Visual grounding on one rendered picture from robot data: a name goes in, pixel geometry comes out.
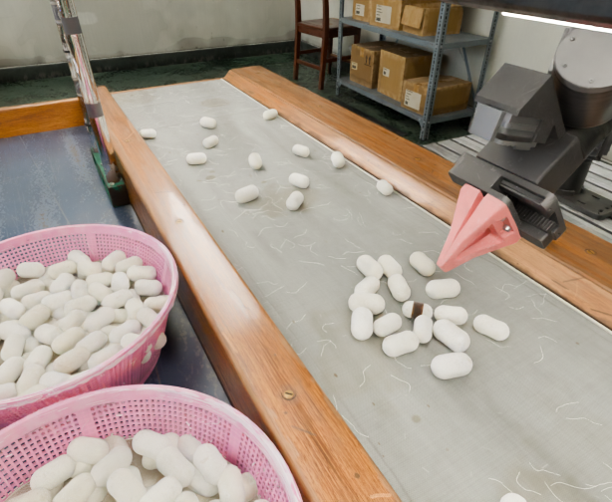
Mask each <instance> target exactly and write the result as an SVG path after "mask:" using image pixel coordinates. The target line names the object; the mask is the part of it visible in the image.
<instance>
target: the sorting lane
mask: <svg viewBox="0 0 612 502"><path fill-rule="evenodd" d="M112 96H113V98H114V99H115V101H116V102H117V103H118V105H119V106H120V108H121V109H122V110H123V112H124V113H125V115H126V116H127V117H128V119H129V120H130V122H131V123H132V124H133V126H134V127H135V129H136V130H137V131H138V133H140V130H141V129H150V128H152V129H154V130H155V132H156V136H155V137H154V138H143V140H144V141H145V142H146V144H147V145H148V147H149V148H150V149H151V151H152V152H153V154H154V155H155V157H156V158H157V160H158V161H159V162H160V164H161V165H162V167H163V168H164V169H165V171H166V172H167V174H168V175H169V176H170V178H171V179H172V181H173V182H174V183H175V185H176V186H177V188H178V189H179V190H180V192H181V193H182V195H183V196H184V197H185V199H186V200H187V202H188V203H189V204H190V206H191V207H192V209H193V210H194V211H195V213H196V214H197V216H198V217H199V218H200V220H201V221H202V223H203V224H204V225H205V227H206V228H207V230H208V231H209V232H210V234H211V235H212V237H213V238H214V239H215V241H216V242H217V244H218V245H219V246H220V248H221V249H222V251H223V252H224V253H225V255H226V256H227V258H228V259H229V260H230V262H231V263H232V265H233V266H234V267H235V269H236V270H237V272H238V273H239V274H240V276H241V277H242V279H243V280H244V281H245V283H246V284H247V286H248V287H249V288H250V290H251V291H252V293H253V294H254V295H255V297H256V298H257V300H258V301H259V302H260V304H261V305H262V307H263V308H264V309H265V311H266V312H267V314H268V315H269V316H270V318H271V319H272V321H273V322H274V323H275V325H276V326H277V328H278V329H279V330H280V332H281V333H282V335H283V336H284V337H285V339H286V340H287V341H288V343H289V344H290V346H291V347H292V348H293V350H294V351H295V353H296V354H297V355H298V357H299V358H300V360H301V361H302V362H303V364H304V365H305V367H306V368H307V369H308V371H309V372H310V374H311V375H312V376H313V378H314V379H315V381H317V382H318V384H319V385H320V387H321V388H322V389H323V391H324V392H325V394H326V395H327V396H328V398H329V399H330V401H331V402H332V403H333V405H334V406H335V408H336V409H337V410H338V412H339V413H340V415H341V416H342V417H343V419H344V420H345V422H346V423H347V424H348V426H349V427H350V429H351V430H352V431H353V433H354V434H355V436H356V437H357V438H358V440H359V441H360V443H361V444H362V445H363V447H364V448H365V450H366V451H367V452H368V454H369V455H370V457H371V458H372V459H373V461H374V462H375V464H376V465H377V466H378V468H379V469H380V471H381V472H382V473H383V475H384V476H385V478H386V479H387V480H388V482H389V483H390V485H391V486H392V487H393V489H394V490H395V492H396V493H397V494H398V496H399V497H400V499H401V500H402V501H403V502H500V499H501V498H502V497H503V496H504V495H505V494H508V493H515V494H518V495H520V496H521V497H523V498H524V499H525V500H526V502H612V331H610V330H609V329H607V328H606V327H604V326H603V325H601V324H599V323H598V322H596V321H595V320H593V319H592V318H590V317H589V316H587V315H586V314H584V313H582V312H581V311H579V310H578V309H576V308H575V307H573V306H572V305H570V304H569V303H567V302H566V301H564V300H562V299H561V298H559V297H558V296H556V295H555V294H553V293H552V292H550V291H549V290H547V289H545V288H544V287H542V286H541V285H539V284H538V283H536V282H535V281H533V280H532V279H530V278H528V277H527V276H525V275H524V274H522V273H521V272H519V271H518V270H516V269H515V268H513V267H511V266H510V265H508V264H507V263H505V262H504V261H502V260H501V259H499V258H498V257H496V256H495V255H493V254H491V253H490V252H488V253H486V254H483V255H480V256H477V257H474V258H472V259H470V260H469V261H467V262H465V263H463V264H461V265H459V266H457V267H455V268H453V269H451V270H449V271H447V272H444V271H443V270H442V269H441V268H440V267H439V266H438V265H437V262H438V259H439V257H440V255H441V252H442V250H443V248H444V245H445V243H446V241H447V238H448V236H449V234H450V231H451V227H450V226H448V225H447V224H445V223H444V222H442V221H440V220H439V219H437V218H436V217H434V216H433V215H432V214H431V213H429V212H428V211H426V210H425V209H423V208H421V207H420V206H418V205H417V204H415V203H414V202H412V201H411V200H409V199H408V198H406V197H404V196H403V195H401V194H400V193H398V192H397V191H395V190H394V189H393V192H392V193H391V194H390V195H384V194H383V193H382V192H380V191H379V190H378V188H377V182H378V181H379V180H378V179H377V178H375V177H374V176H372V175H370V174H369V173H367V172H366V171H364V170H363V169H361V168H360V167H358V166H357V165H355V164H354V163H352V162H350V161H349V160H347V159H346V158H345V164H344V166H343V167H341V168H337V167H335V166H334V165H333V162H332V160H331V155H332V153H333V152H335V151H333V150H332V149H330V148H329V147H327V146H326V145H324V144H323V143H321V142H320V141H318V140H316V139H315V138H313V137H312V136H310V135H309V134H307V133H306V132H304V131H303V130H301V129H300V128H298V127H296V126H295V125H293V124H291V123H290V122H288V121H287V120H285V119H284V118H282V117H280V116H279V115H277V117H276V118H275V119H272V120H269V121H268V120H266V119H265V118H264V117H263V113H264V112H265V111H268V110H269V109H268V108H267V107H265V106H263V105H262V104H260V103H259V102H257V101H256V100H254V99H252V98H251V97H249V96H247V95H246V94H244V93H243V92H241V91H240V90H238V89H237V88H235V87H234V86H233V85H231V84H230V83H228V82H226V81H225V80H223V79H221V80H214V81H207V82H199V83H192V84H185V85H177V86H170V87H163V88H156V89H148V90H141V91H134V92H126V93H119V94H112ZM203 117H207V118H212V119H215V120H216V127H215V128H208V127H203V126H202V125H201V124H200V119H201V118H203ZM211 135H216V136H217V137H218V144H217V145H215V146H213V147H211V148H206V147H204V146H203V140H204V139H205V138H207V137H210V136H211ZM295 144H301V145H304V146H307V147H308V148H309V151H310V152H309V155H308V156H306V157H302V156H300V155H296V154H294V153H293V150H292V148H293V146H294V145H295ZM197 152H202V153H204V154H205V155H206V162H205V163H203V164H189V163H188V162H187V161H186V157H187V156H188V155H189V154H190V153H197ZM253 152H256V153H258V154H259V155H260V157H261V160H262V165H261V167H260V168H258V169H253V168H252V167H251V166H250V164H249V160H248V157H249V155H250V154H251V153H253ZM292 173H299V174H302V175H305V176H307V177H308V178H309V185H308V186H307V187H306V188H300V187H297V186H294V185H292V184H291V183H290V182H289V176H290V175H291V174H292ZM248 185H254V186H256V187H257V188H258V190H259V194H258V196H257V197H256V198H255V199H253V200H250V201H248V202H245V203H239V202H238V201H237V200H236V199H235V192H236V191H237V190H238V189H240V188H243V187H245V186H248ZM294 191H300V192H301V193H302V194H303V196H304V200H303V202H302V203H301V205H300V207H299V208H298V209H297V210H290V209H288V208H287V206H286V200H287V199H288V197H289V196H290V194H291V193H292V192H294ZM418 251H419V252H423V253H424V254H425V255H426V256H427V257H429V258H430V259H431V260H432V261H434V263H435V264H436V271H435V273H434V274H433V275H431V276H423V275H422V274H420V273H419V272H418V270H417V269H415V268H414V267H413V266H412V265H411V263H410V256H411V255H412V254H413V253H414V252H418ZM362 255H369V256H371V257H372V258H373V259H374V260H376V261H377V262H378V259H379V258H380V257H381V256H382V255H390V256H392V257H393V258H394V259H395V260H396V261H397V262H398V263H399V264H400V266H401V267H402V276H403V277H404V278H405V280H406V282H407V284H408V286H409V287H410V289H411V296H410V298H409V299H408V300H406V301H403V302H401V301H397V300H396V299H395V298H394V297H393V295H392V292H391V290H390V288H389V286H388V279H389V278H388V277H387V276H386V275H385V274H384V273H383V275H382V277H381V278H380V279H379V281H380V288H379V290H378V291H377V292H376V293H375V294H378V295H380V296H381V297H382V298H383V299H384V301H385V309H384V310H383V312H381V313H380V314H377V315H373V324H374V322H375V321H376V320H378V319H380V318H382V317H383V316H385V315H387V314H390V313H396V314H398V315H399V316H400V317H401V319H402V325H401V327H400V328H399V329H398V330H396V331H394V332H393V333H391V334H389V335H388V336H390V335H395V334H398V333H401V332H403V331H411V332H412V331H413V330H414V322H415V319H411V318H408V317H406V316H405V315H404V314H403V311H402V307H403V305H404V304H405V303H406V302H408V301H416V302H421V303H424V304H428V305H429V306H430V307H431V308H432V310H433V315H432V317H431V319H432V321H433V326H434V324H435V322H436V321H437V320H436V318H435V315H434V312H435V309H436V308H437V307H438V306H442V305H445V306H453V307H462V308H464V309H465V310H466V312H467V320H466V322H465V323H464V324H462V325H456V326H458V327H459V328H460V329H462V330H463V331H465V332H466V333H467V334H468V336H469V339H470V344H469V347H468V348H467V349H466V350H465V351H464V352H462V353H465V354H467V355H468V356H469V357H470V358H471V361H472V369H471V371H470V372H469V374H467V375H465V376H458V377H453V378H448V379H441V378H438V377H436V376H435V375H434V374H433V372H432V369H431V363H432V360H433V359H434V358H435V357H436V356H438V355H444V354H450V353H456V352H454V351H452V350H451V349H450V348H449V347H447V346H446V345H445V344H444V343H442V342H441V341H439V340H438V339H437V338H436V337H435V336H434V333H432V337H431V339H430V340H429V341H428V342H426V343H419V345H418V347H417V348H416V349H415V350H414V351H413V352H410V353H406V354H403V355H400V356H398V357H395V358H393V357H389V356H387V355H386V354H385V352H384V351H383V341H384V339H385V338H386V337H387V336H385V337H379V336H377V335H376V334H375V333H374V331H373V333H372V335H371V337H370V338H369V339H367V340H364V341H361V340H358V339H356V338H355V337H354V336H353V334H352V332H351V322H352V314H353V311H352V310H351V309H350V308H349V304H348V301H349V298H350V296H351V295H353V294H354V293H355V287H356V286H357V285H358V284H359V283H360V282H361V281H362V280H363V279H365V278H366V276H365V275H364V274H363V273H362V272H361V271H360V270H359V269H358V268H357V259H358V258H359V257H360V256H362ZM442 279H455V280H457V281H458V282H459V285H460V292H459V294H458V295H457V296H456V297H454V298H442V299H432V298H431V297H429V296H428V295H427V293H426V286H427V284H428V283H429V282H430V281H432V280H442ZM478 315H488V316H490V317H492V318H494V319H496V320H499V321H501V322H504V323H506V324H507V326H508V328H509V335H508V337H507V338H506V339H505V340H502V341H497V340H495V339H493V338H491V337H489V336H487V335H484V334H481V333H479V332H478V331H477V330H476V329H475V328H474V326H473V320H474V319H475V317H477V316H478Z"/></svg>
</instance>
